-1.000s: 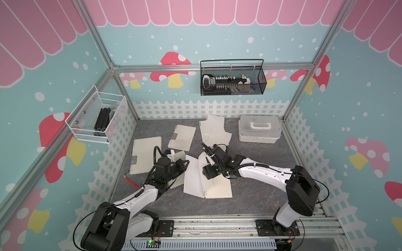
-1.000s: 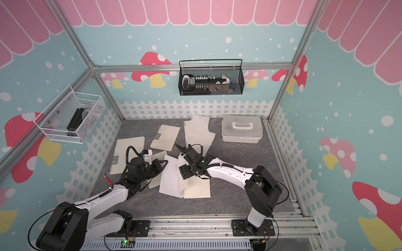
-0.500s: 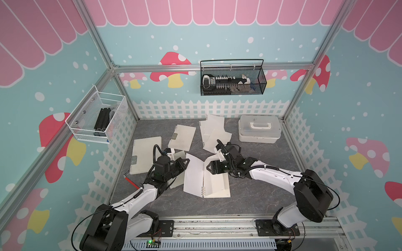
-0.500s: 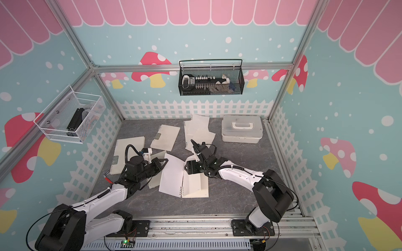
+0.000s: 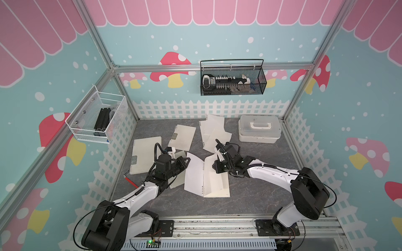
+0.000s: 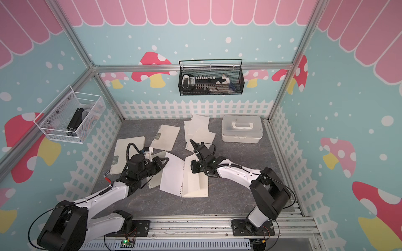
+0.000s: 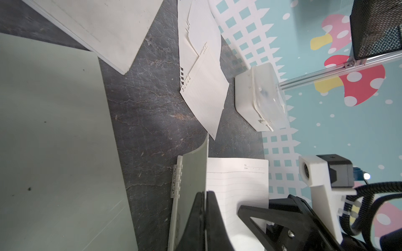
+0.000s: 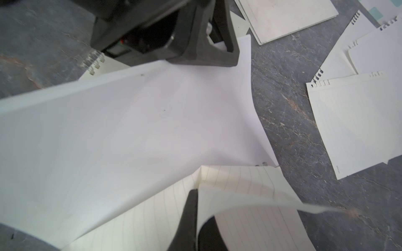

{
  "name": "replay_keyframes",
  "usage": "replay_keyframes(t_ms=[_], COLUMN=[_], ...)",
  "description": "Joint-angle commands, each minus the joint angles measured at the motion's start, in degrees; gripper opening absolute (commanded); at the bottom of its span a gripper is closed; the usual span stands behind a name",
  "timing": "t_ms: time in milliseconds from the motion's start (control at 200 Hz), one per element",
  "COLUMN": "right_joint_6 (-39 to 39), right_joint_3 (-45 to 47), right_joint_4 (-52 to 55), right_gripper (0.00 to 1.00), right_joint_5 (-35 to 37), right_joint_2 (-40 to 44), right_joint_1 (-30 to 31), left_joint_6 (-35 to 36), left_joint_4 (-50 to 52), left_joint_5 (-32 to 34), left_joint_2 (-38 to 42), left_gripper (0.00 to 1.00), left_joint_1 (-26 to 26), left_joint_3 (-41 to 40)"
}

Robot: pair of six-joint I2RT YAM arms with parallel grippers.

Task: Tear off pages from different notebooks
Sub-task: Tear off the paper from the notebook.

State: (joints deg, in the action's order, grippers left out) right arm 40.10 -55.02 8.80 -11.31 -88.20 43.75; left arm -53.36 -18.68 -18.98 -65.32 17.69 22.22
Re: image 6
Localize white plastic storage box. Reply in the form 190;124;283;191
222;115;263;144

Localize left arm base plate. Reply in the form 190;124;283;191
106;220;150;238

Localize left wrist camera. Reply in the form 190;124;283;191
141;147;153;162

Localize large spiral notebook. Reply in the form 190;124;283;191
110;137;145;175

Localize items in black basket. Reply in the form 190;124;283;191
179;74;236;95

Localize black wire mesh basket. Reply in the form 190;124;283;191
178;59;245;96

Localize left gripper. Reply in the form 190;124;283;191
137;157;169;182

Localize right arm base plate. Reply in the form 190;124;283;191
231;219;275;237

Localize torn lined paper page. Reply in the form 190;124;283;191
184;120;195;152

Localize green circuit board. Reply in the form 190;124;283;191
120;239;136;248

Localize black block in white basket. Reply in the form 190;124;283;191
67;108;85;137

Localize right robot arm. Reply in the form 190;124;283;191
190;139;293;230

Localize white wire mesh basket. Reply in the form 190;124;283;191
34;86;106;144

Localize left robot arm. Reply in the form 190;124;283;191
37;154;169;251

